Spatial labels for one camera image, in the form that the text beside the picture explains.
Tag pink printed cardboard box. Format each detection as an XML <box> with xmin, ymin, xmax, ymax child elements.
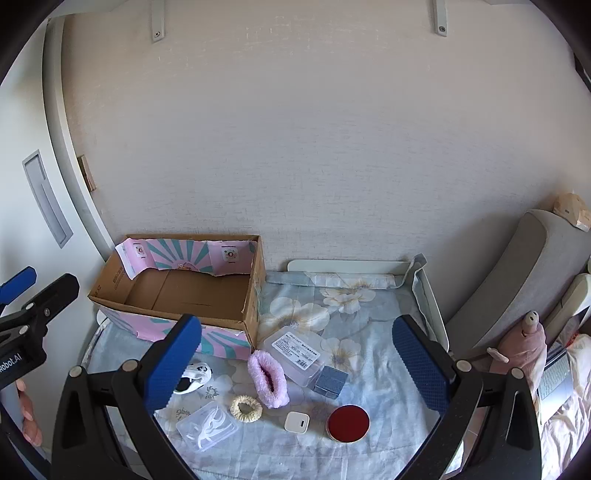
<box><xmin>87</xmin><ymin>234</ymin><xmax>267</xmax><ymax>361</ymax></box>

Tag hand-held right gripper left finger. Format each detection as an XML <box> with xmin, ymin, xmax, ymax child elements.
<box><xmin>52</xmin><ymin>314</ymin><xmax>202</xmax><ymax>480</ymax></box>

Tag round red tin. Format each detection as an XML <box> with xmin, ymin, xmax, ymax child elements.
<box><xmin>326</xmin><ymin>405</ymin><xmax>371</xmax><ymax>445</ymax></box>

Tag white sliding door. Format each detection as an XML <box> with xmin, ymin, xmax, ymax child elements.
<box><xmin>0</xmin><ymin>28</ymin><xmax>100</xmax><ymax>324</ymax></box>

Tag pink fluffy scrunchie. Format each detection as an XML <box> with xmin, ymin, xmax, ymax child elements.
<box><xmin>247</xmin><ymin>349</ymin><xmax>290</xmax><ymax>409</ymax></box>

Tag tan plush toy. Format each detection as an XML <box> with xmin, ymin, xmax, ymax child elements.
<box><xmin>553</xmin><ymin>193</ymin><xmax>591</xmax><ymax>232</ymax></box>

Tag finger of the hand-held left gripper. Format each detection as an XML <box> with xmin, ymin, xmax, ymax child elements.
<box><xmin>0</xmin><ymin>273</ymin><xmax>80</xmax><ymax>346</ymax></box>
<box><xmin>0</xmin><ymin>267</ymin><xmax>38</xmax><ymax>304</ymax></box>

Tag person's left hand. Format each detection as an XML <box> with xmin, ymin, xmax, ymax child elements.
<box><xmin>16</xmin><ymin>378</ymin><xmax>44</xmax><ymax>448</ymax></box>

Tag cream scrunchie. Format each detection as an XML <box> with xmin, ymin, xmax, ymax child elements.
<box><xmin>229</xmin><ymin>395</ymin><xmax>263</xmax><ymax>424</ymax></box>

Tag floral bed sheet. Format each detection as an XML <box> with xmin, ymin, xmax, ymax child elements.
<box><xmin>85</xmin><ymin>271</ymin><xmax>451</xmax><ymax>480</ymax></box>

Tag grey cushion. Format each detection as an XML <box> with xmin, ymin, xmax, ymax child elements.
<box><xmin>445</xmin><ymin>210</ymin><xmax>591</xmax><ymax>365</ymax></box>

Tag small grey cube box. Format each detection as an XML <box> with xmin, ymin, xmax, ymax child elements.
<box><xmin>313</xmin><ymin>365</ymin><xmax>348</xmax><ymax>398</ymax></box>

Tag pink plush toy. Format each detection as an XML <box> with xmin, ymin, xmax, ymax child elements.
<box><xmin>487</xmin><ymin>310</ymin><xmax>548</xmax><ymax>393</ymax></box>

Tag clear labelled plastic box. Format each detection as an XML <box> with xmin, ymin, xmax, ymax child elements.
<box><xmin>263</xmin><ymin>325</ymin><xmax>324</xmax><ymax>387</ymax></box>

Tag white panda hair clip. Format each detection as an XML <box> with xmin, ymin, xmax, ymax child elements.
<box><xmin>174</xmin><ymin>361</ymin><xmax>213</xmax><ymax>394</ymax></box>

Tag white charger plug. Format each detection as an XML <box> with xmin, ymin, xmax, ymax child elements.
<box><xmin>283</xmin><ymin>410</ymin><xmax>310</xmax><ymax>433</ymax></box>

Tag small wooden wall block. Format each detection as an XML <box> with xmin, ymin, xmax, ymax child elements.
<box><xmin>78</xmin><ymin>154</ymin><xmax>97</xmax><ymax>191</ymax></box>

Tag pink bedding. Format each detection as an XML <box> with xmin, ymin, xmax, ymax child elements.
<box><xmin>540</xmin><ymin>332</ymin><xmax>591</xmax><ymax>480</ymax></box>

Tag clear box of white hooks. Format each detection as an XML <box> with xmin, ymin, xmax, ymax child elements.
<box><xmin>175</xmin><ymin>400</ymin><xmax>240</xmax><ymax>451</ymax></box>

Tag grey recessed door handle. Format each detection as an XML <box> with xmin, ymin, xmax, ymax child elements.
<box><xmin>22</xmin><ymin>150</ymin><xmax>75</xmax><ymax>250</ymax></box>

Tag white door frame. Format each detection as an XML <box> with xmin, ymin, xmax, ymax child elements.
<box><xmin>41</xmin><ymin>18</ymin><xmax>116</xmax><ymax>278</ymax></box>

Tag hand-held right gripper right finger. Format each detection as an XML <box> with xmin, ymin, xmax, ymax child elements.
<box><xmin>392</xmin><ymin>315</ymin><xmax>542</xmax><ymax>480</ymax></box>

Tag grey laptop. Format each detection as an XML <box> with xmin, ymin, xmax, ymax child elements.
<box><xmin>538</xmin><ymin>342</ymin><xmax>575</xmax><ymax>414</ymax></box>

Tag cream pillow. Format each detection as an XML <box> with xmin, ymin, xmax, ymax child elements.
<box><xmin>545</xmin><ymin>272</ymin><xmax>591</xmax><ymax>333</ymax></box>

